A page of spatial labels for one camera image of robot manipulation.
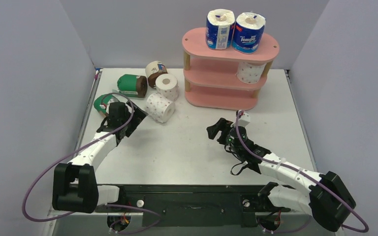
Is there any floral white paper roll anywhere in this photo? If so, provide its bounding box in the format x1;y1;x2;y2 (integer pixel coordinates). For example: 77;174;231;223
144;93;175;123

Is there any pink three-tier shelf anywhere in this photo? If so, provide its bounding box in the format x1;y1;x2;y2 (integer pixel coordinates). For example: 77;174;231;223
182;28;280;110

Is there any blue paper roll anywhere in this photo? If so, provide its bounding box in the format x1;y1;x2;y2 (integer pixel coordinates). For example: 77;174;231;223
205;9;235;50

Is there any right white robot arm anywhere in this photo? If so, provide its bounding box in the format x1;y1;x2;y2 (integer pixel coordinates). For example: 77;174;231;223
206;118;356;232

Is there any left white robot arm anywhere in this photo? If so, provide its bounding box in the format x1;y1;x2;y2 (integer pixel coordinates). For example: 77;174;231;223
52;102;147;213

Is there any near green brown roll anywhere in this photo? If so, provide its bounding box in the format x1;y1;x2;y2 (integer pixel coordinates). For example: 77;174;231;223
94;94;118;117

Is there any green brown roll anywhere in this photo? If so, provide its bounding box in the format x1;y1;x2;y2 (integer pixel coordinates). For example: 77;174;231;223
94;94;118;117
113;74;148;98

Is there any far green brown roll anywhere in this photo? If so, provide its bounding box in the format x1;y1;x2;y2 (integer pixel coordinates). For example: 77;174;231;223
113;74;148;98

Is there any upright floral paper roll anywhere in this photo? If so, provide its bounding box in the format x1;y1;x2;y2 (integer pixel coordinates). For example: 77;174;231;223
156;74;179;101

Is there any beige brown paper roll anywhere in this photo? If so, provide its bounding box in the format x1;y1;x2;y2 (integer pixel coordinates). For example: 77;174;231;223
145;60;168;89

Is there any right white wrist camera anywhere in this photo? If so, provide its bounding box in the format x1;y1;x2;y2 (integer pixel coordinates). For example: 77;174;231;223
236;110;251;128

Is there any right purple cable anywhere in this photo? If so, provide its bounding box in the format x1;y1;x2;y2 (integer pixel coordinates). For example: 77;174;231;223
234;112;370;234

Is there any purple cable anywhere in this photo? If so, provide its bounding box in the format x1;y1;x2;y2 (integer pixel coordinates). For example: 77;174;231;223
22;92;162;235
234;112;370;234

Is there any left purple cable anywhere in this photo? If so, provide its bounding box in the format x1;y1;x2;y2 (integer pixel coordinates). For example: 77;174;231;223
22;92;162;235

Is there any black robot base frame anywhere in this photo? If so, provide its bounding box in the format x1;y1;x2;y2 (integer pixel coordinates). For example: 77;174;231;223
95;184;290;228

